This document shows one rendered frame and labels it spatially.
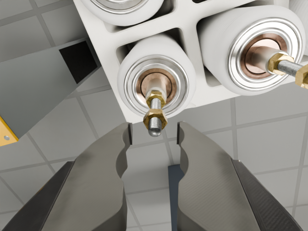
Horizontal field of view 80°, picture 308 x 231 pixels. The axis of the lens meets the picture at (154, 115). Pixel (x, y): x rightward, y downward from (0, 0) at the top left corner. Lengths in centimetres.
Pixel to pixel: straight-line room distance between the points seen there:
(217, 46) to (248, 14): 4
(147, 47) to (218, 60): 8
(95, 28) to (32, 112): 14
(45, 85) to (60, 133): 36
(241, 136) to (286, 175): 24
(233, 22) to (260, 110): 39
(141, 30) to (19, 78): 16
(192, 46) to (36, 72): 21
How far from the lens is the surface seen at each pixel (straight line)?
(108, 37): 29
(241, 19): 23
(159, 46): 21
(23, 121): 23
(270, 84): 25
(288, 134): 67
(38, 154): 71
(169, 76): 21
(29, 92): 25
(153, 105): 16
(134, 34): 28
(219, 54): 22
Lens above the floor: 46
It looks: 62 degrees down
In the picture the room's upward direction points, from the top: 177 degrees counter-clockwise
